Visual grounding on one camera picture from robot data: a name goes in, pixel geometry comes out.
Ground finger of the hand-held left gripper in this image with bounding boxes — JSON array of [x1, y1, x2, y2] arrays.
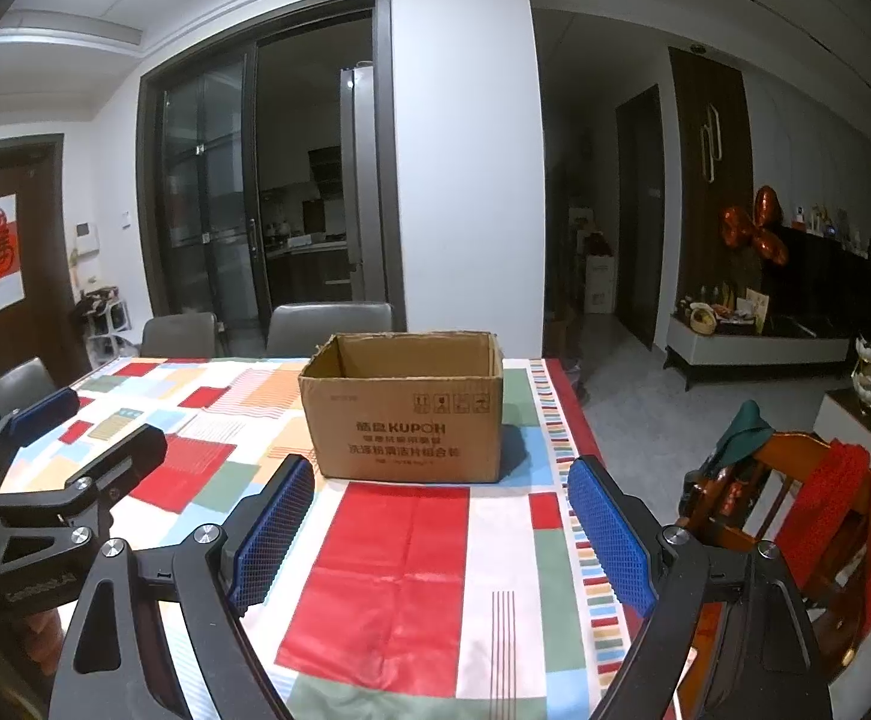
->
[[0, 387, 81, 496], [0, 424, 170, 535]]

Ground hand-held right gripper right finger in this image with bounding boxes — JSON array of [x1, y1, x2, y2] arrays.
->
[[566, 454, 834, 720]]

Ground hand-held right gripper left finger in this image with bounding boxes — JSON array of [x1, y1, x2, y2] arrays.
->
[[47, 454, 317, 720]]

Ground brown cardboard box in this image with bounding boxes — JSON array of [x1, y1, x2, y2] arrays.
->
[[298, 330, 506, 485]]

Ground grey leather chair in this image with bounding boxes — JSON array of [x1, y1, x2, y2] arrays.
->
[[139, 313, 219, 359], [0, 356, 59, 418], [265, 302, 395, 358]]

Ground white shoe rack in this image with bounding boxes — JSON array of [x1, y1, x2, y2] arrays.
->
[[71, 286, 141, 370]]

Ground brown wooden chair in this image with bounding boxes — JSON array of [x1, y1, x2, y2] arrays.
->
[[674, 427, 871, 695]]

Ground brown entrance door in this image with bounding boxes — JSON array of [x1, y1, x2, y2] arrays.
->
[[0, 133, 81, 391]]

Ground green cloth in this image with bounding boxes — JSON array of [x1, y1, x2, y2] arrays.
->
[[713, 400, 776, 482]]

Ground red knitted cloth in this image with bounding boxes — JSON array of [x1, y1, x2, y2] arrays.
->
[[775, 441, 871, 637]]

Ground white low cabinet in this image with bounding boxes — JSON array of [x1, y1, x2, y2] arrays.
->
[[664, 311, 854, 392]]

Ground white carton box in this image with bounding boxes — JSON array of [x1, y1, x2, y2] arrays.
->
[[584, 253, 617, 314]]

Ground white coffee table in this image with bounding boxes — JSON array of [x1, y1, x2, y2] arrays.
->
[[810, 388, 871, 482]]

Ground sliding glass door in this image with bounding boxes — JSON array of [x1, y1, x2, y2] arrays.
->
[[139, 0, 408, 358]]

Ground dark interior door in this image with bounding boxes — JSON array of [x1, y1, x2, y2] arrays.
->
[[615, 84, 666, 350]]

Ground dark sideboard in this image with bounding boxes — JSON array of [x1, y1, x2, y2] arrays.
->
[[769, 221, 871, 347]]

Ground red foil balloons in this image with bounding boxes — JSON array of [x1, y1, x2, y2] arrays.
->
[[720, 186, 791, 268]]

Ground tall dark wooden cabinet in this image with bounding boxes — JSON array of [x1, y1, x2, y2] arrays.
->
[[668, 46, 756, 302]]

